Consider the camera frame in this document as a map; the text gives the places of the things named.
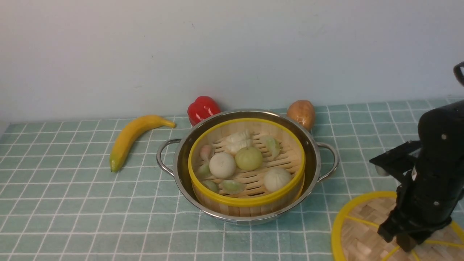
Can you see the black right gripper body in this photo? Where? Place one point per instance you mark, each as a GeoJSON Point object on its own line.
{"type": "Point", "coordinates": [434, 186]}

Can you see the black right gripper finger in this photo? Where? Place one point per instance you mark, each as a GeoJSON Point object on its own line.
{"type": "Point", "coordinates": [405, 242]}

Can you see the woven bamboo steamer lid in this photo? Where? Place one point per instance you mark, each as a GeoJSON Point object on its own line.
{"type": "Point", "coordinates": [355, 238]}

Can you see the yellow-rimmed bamboo steamer basket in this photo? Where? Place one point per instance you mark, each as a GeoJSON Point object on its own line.
{"type": "Point", "coordinates": [255, 200]}

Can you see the stainless steel pot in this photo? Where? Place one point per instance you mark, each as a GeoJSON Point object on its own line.
{"type": "Point", "coordinates": [321, 161]}

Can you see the beige round bun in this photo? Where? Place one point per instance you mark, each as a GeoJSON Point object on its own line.
{"type": "Point", "coordinates": [276, 178]}

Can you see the brown potato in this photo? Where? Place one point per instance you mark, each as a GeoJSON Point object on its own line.
{"type": "Point", "coordinates": [303, 112]}

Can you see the pale green dumpling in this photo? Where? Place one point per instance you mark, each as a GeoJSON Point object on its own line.
{"type": "Point", "coordinates": [272, 145]}

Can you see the green round bun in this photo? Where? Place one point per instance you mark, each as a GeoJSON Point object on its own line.
{"type": "Point", "coordinates": [249, 158]}

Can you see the green dumpling at front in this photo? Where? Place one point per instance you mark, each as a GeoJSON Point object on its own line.
{"type": "Point", "coordinates": [232, 186]}

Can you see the white dumpling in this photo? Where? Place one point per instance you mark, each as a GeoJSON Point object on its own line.
{"type": "Point", "coordinates": [238, 136]}
{"type": "Point", "coordinates": [234, 147]}

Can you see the white round bun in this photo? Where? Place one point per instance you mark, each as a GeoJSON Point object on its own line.
{"type": "Point", "coordinates": [222, 165]}

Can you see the small green dumpling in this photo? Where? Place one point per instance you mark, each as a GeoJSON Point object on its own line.
{"type": "Point", "coordinates": [203, 172]}

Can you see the pink dumpling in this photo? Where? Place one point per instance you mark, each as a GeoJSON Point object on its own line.
{"type": "Point", "coordinates": [206, 152]}

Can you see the red bell pepper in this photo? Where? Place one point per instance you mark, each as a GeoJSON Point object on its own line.
{"type": "Point", "coordinates": [202, 108]}

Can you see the yellow banana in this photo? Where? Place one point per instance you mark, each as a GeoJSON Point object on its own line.
{"type": "Point", "coordinates": [129, 134]}

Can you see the green checkered tablecloth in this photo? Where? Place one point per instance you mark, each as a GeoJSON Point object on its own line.
{"type": "Point", "coordinates": [60, 202]}

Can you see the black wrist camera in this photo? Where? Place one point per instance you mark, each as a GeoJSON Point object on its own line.
{"type": "Point", "coordinates": [397, 161]}

